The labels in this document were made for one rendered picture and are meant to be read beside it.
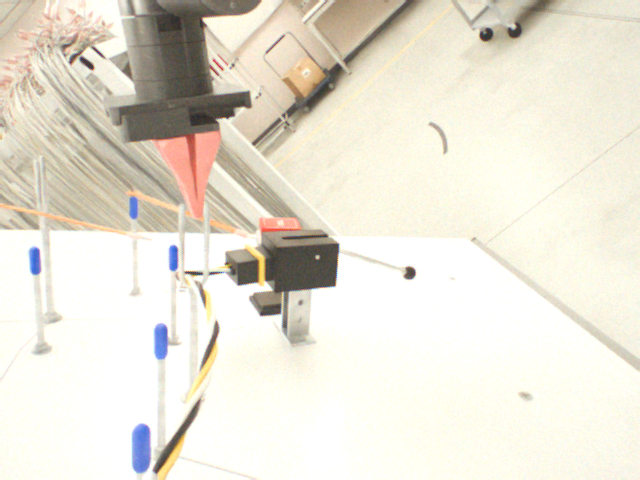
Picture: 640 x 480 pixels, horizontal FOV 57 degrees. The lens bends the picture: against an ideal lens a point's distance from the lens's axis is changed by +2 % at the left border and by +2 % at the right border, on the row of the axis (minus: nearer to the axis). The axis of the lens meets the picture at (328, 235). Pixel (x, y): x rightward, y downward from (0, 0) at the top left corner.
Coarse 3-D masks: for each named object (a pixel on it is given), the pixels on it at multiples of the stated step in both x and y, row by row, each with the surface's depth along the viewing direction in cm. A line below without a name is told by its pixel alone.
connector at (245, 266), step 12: (228, 252) 48; (240, 252) 48; (264, 252) 48; (228, 264) 48; (240, 264) 46; (252, 264) 46; (264, 264) 47; (228, 276) 48; (240, 276) 46; (252, 276) 47; (264, 276) 47
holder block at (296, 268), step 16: (272, 240) 48; (288, 240) 48; (304, 240) 48; (320, 240) 49; (336, 240) 49; (288, 256) 47; (304, 256) 47; (320, 256) 48; (336, 256) 49; (288, 272) 47; (304, 272) 48; (320, 272) 49; (336, 272) 49; (272, 288) 48; (288, 288) 48; (304, 288) 48; (320, 288) 49
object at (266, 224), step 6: (264, 222) 73; (270, 222) 73; (276, 222) 73; (282, 222) 73; (288, 222) 73; (294, 222) 74; (264, 228) 70; (270, 228) 70; (276, 228) 71; (282, 228) 71; (288, 228) 71; (294, 228) 71; (300, 228) 71
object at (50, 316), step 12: (36, 168) 46; (36, 180) 47; (48, 204) 49; (48, 228) 49; (48, 240) 49; (48, 252) 49; (48, 264) 50; (48, 276) 50; (48, 288) 50; (48, 300) 50; (48, 312) 51
